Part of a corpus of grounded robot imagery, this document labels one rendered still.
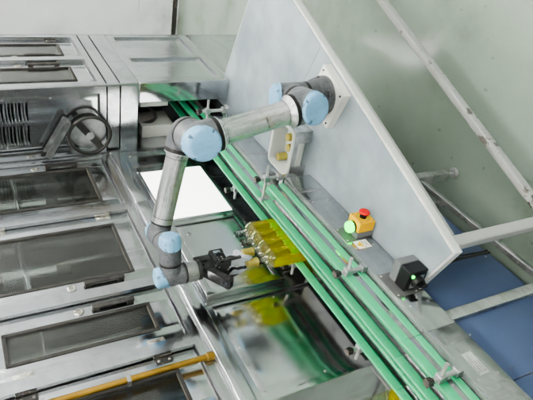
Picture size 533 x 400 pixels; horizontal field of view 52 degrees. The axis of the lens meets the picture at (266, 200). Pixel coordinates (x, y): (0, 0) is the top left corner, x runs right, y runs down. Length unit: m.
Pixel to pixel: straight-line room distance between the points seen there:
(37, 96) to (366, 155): 1.53
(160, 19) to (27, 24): 1.22
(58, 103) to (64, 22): 2.83
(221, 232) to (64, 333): 0.78
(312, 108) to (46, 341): 1.18
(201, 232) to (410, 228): 0.91
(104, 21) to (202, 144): 3.98
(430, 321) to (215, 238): 0.98
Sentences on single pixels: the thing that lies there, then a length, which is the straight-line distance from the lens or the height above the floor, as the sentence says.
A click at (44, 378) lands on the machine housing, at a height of 1.91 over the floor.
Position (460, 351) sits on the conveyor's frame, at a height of 0.83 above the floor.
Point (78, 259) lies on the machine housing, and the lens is 2.28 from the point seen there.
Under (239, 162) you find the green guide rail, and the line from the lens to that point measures 2.57.
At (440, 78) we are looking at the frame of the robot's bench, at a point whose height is 0.20.
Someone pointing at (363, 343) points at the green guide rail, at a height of 0.95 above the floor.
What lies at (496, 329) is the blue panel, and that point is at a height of 0.63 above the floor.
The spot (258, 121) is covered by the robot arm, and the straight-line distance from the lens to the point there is 1.83.
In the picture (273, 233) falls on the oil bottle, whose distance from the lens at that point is 2.16.
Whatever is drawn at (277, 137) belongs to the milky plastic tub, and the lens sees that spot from 2.43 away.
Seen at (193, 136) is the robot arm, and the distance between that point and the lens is 1.72.
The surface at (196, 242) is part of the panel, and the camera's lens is 2.30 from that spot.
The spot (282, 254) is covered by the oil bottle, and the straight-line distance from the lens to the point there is 2.07.
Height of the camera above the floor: 2.01
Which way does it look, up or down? 28 degrees down
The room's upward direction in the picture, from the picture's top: 99 degrees counter-clockwise
